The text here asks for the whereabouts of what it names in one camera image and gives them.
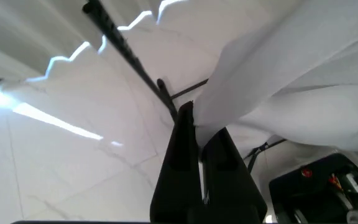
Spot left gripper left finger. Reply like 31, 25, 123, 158
149, 101, 205, 222

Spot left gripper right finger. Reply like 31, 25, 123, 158
201, 127, 267, 222

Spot pale grey shorts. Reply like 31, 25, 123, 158
193, 0, 358, 153

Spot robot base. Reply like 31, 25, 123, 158
268, 152, 358, 223

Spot black clothes rack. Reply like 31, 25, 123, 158
82, 0, 288, 174

